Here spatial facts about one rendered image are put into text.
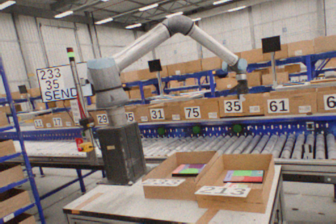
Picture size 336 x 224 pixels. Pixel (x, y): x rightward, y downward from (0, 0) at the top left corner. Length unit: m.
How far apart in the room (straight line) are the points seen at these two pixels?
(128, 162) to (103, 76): 0.50
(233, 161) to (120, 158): 0.64
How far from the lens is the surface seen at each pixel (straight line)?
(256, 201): 1.02
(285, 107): 2.05
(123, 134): 1.47
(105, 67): 1.48
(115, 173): 1.58
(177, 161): 1.58
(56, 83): 2.54
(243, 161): 1.38
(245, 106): 2.12
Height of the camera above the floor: 1.30
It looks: 9 degrees down
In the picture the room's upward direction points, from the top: 8 degrees counter-clockwise
